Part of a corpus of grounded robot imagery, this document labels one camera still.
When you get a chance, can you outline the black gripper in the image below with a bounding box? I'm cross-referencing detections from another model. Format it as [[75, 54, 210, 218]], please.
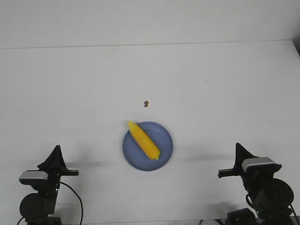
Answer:
[[217, 143, 257, 178], [37, 145, 79, 188]]

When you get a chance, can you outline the blue round plate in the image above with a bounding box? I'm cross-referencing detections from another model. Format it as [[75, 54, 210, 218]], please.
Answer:
[[122, 121, 173, 172]]

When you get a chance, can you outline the yellow toy corn cob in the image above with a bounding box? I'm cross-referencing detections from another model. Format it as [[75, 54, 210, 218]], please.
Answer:
[[127, 120, 160, 160]]

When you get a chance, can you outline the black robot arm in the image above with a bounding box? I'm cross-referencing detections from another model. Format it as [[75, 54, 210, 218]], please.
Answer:
[[218, 143, 295, 225], [19, 145, 83, 225]]

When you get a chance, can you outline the white object at table edge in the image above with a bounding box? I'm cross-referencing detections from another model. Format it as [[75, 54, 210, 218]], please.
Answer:
[[199, 219, 223, 225]]

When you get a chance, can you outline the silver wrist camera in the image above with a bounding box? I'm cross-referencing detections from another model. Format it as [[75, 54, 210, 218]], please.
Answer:
[[241, 157, 282, 173], [19, 170, 48, 185]]

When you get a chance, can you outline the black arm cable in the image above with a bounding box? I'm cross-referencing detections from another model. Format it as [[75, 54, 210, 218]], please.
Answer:
[[58, 181, 84, 225], [245, 193, 254, 209]]

